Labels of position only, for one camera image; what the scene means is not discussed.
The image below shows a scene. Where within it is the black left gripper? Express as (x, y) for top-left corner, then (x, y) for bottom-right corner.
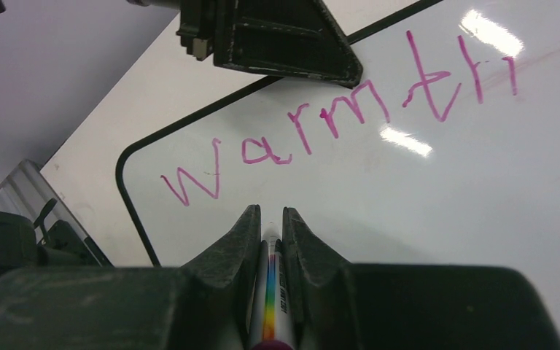
(130, 0), (363, 88)

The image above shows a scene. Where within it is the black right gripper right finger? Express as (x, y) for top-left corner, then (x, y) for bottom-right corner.
(282, 207), (560, 349)

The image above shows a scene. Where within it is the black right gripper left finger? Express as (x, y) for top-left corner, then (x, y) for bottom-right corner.
(0, 205), (261, 349)

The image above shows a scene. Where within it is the magenta whiteboard marker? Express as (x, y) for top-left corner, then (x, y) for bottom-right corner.
(247, 223), (298, 349)

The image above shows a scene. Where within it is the black framed whiteboard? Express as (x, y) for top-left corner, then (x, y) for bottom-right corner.
(116, 1), (560, 333)

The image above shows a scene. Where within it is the aluminium frame rail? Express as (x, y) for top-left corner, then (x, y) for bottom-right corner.
(0, 160), (113, 267)

